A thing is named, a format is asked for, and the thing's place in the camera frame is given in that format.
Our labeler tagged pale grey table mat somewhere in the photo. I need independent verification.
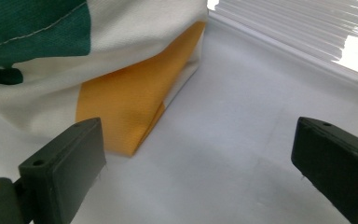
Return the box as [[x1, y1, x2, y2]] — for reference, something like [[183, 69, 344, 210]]
[[71, 21, 358, 224]]

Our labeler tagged clear plastic tray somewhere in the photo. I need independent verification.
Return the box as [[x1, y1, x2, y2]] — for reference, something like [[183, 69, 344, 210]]
[[207, 0, 358, 88]]

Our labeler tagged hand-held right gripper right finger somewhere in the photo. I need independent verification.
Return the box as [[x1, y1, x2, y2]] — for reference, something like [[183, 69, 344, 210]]
[[291, 116, 358, 224]]

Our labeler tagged white green orange tote bag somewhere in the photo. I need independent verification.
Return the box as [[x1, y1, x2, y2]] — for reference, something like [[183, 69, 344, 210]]
[[0, 0, 209, 183]]

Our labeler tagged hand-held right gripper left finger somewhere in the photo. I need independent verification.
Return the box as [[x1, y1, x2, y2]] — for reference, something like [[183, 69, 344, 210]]
[[18, 117, 107, 224]]

